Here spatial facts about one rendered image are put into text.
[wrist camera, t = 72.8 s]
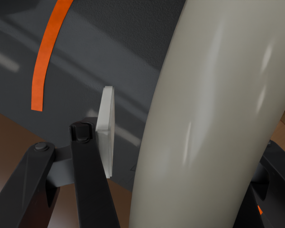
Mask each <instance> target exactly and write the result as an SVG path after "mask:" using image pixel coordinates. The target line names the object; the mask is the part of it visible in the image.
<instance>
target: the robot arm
mask: <svg viewBox="0 0 285 228"><path fill-rule="evenodd" d="M114 127H115V111H114V88H113V86H105V88H104V89H103V94H102V99H101V104H100V110H99V115H98V117H84V118H83V119H82V120H81V121H78V122H74V123H72V124H71V125H69V136H70V144H69V145H67V146H65V147H60V148H55V145H54V144H53V143H51V142H38V143H35V144H33V145H31V146H30V147H29V148H28V149H27V151H26V152H25V154H24V155H23V157H22V159H21V160H20V162H19V163H18V165H17V167H16V168H15V170H14V171H13V173H12V174H11V176H10V178H9V179H8V181H7V182H6V184H5V186H4V187H3V189H2V190H1V192H0V228H48V224H49V221H50V218H51V215H52V213H53V210H54V207H55V204H56V201H57V198H58V195H59V192H60V186H64V185H69V184H73V183H74V185H75V194H76V205H77V213H78V222H79V228H121V227H120V224H119V220H118V216H117V213H116V210H115V206H114V203H113V199H112V196H111V192H110V189H109V185H108V182H107V178H110V176H112V167H113V150H114ZM258 206H259V208H260V209H261V211H262V212H263V214H264V215H265V217H266V218H267V220H268V221H269V223H270V224H271V226H272V227H273V228H285V151H284V150H283V149H282V148H281V147H280V146H279V145H278V144H277V143H276V142H274V141H272V140H269V142H268V145H267V147H266V149H265V151H264V153H263V155H262V157H261V159H260V161H259V163H258V166H257V168H256V170H255V173H254V175H253V177H252V180H251V182H250V184H249V186H248V189H247V191H246V194H245V196H244V199H243V201H242V204H241V206H240V209H239V212H238V214H237V217H236V220H235V223H234V225H233V228H265V227H264V224H263V221H262V218H261V215H260V211H259V208H258Z"/></svg>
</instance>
